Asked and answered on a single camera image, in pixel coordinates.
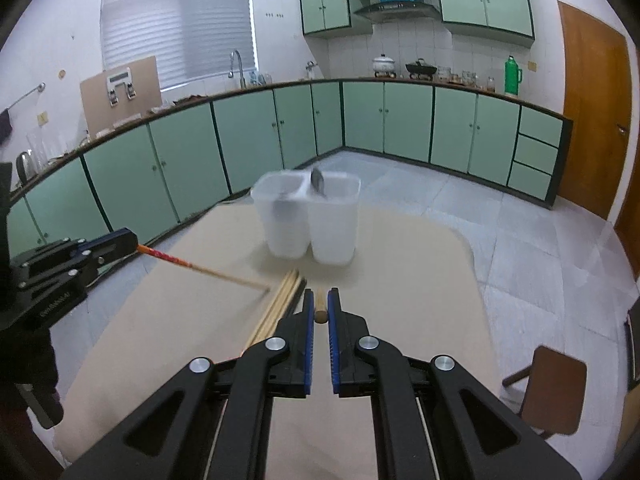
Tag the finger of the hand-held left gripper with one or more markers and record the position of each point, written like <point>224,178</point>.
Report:
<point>107,240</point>
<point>80,272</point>

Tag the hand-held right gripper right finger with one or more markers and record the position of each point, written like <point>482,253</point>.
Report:
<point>334,350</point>

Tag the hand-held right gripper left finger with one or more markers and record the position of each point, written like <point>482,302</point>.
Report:
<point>309,350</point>

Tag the wooden chopstick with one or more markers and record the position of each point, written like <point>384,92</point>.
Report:
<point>280,305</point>
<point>271,305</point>
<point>320,307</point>
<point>275,305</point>

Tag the red chopstick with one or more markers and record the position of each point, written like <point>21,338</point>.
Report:
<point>200,267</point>

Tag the white plastic utensil holder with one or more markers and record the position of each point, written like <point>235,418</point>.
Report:
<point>330,230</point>

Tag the steel electric kettle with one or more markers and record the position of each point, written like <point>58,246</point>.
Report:
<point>25,167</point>

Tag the clear glass pitcher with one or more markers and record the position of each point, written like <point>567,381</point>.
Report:
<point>42,145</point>

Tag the green base cabinets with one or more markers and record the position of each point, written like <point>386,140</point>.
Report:
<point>190,150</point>

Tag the brown wooden board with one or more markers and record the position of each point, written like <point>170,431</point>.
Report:
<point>95,105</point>

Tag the dark hanging towel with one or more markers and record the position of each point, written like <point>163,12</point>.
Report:
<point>4,127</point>

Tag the white device on board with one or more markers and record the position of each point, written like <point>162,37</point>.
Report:
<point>121,85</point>

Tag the metal towel bar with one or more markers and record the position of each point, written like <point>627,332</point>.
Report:
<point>22,97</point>

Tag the chrome kitchen faucet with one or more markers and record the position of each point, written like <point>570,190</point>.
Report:
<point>236,62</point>

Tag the white window blind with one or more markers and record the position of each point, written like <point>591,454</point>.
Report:
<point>175,25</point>

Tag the white cooking pot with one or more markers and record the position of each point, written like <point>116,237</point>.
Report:
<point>384,66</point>

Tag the black wok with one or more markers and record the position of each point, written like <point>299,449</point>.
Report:
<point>421,68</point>

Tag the black object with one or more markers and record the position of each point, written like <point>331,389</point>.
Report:
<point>634,335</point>

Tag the green thermos flask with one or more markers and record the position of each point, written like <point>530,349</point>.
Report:
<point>511,77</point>

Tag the range hood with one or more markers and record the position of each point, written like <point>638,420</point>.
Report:
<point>397,10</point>

